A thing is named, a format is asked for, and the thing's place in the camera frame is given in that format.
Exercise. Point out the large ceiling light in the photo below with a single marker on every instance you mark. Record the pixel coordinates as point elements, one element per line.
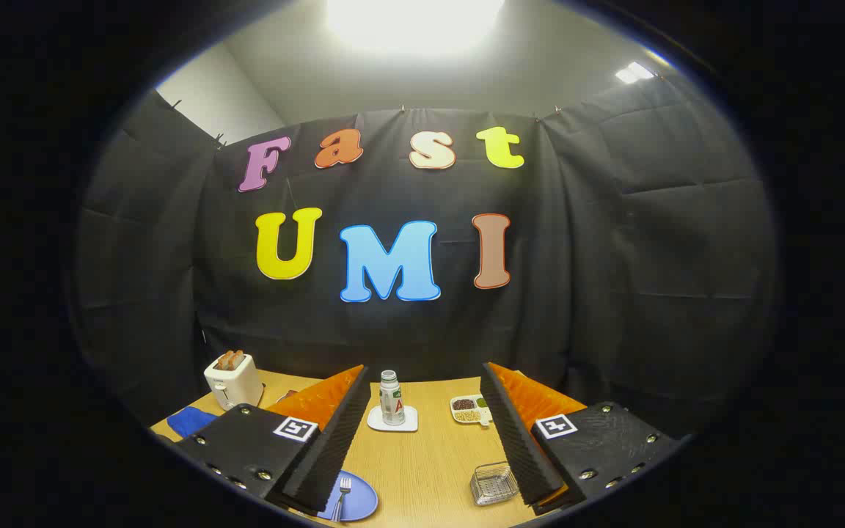
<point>415,22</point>

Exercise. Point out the white divided snack dish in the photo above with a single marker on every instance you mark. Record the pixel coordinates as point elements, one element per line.
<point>466,411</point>

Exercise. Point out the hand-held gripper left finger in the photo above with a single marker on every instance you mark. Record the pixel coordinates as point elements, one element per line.
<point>327,455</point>

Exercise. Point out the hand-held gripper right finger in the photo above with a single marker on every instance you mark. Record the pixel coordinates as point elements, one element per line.
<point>514,440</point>

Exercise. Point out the white square coaster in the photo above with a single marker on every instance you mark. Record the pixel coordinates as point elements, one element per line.
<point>408,422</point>

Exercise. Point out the silver drink can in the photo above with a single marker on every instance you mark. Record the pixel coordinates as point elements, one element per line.
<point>392,403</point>

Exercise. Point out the brown toast slices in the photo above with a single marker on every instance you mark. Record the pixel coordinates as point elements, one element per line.
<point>229,359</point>

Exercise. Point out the blue folded cloth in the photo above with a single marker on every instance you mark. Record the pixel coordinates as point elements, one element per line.
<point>191,422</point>

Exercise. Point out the white toaster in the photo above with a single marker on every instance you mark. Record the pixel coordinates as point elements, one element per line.
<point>235,385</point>

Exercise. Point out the small ceiling light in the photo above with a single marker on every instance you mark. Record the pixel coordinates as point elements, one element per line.
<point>635,72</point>

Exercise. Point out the blue round plate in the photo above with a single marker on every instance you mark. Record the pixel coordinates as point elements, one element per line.
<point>360,499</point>

